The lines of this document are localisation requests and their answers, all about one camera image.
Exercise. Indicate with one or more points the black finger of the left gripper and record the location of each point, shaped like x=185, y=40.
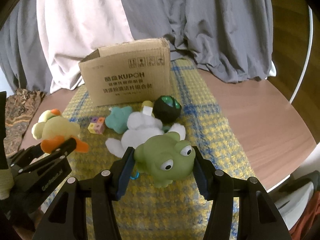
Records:
x=24, y=157
x=50, y=159

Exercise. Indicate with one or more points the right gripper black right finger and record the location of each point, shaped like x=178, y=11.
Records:
x=258, y=216

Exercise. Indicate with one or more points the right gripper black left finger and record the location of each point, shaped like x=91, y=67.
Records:
x=65, y=218

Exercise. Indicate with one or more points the yellow plush duck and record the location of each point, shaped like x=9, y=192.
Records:
x=53, y=130

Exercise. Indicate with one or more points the teal flower-shaped toy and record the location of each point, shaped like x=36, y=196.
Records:
x=117, y=119

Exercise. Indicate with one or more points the white plush toy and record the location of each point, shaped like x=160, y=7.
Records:
x=141, y=127

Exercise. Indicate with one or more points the green rubber frog toy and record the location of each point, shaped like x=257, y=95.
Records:
x=166, y=158

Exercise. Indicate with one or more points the pastel cube block toy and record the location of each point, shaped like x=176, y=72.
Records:
x=96, y=125

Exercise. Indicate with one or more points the patterned brown cushion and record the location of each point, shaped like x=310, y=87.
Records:
x=19, y=111

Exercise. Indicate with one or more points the red brown cloth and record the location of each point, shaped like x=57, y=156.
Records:
x=308, y=218

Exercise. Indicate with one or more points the yellow blue woven mat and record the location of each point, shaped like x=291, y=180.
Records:
x=177, y=211

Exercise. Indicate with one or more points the pale yellow toy bottle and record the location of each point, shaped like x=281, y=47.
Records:
x=147, y=108

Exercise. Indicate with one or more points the brown cardboard box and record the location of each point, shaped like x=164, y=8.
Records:
x=128, y=72

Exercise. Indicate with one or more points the black and green ball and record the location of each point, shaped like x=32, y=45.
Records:
x=167, y=109

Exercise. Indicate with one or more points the white pinkish bed sheet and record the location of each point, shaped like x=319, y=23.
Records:
x=69, y=30

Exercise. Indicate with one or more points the grey bed sheet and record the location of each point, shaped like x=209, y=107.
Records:
x=232, y=39

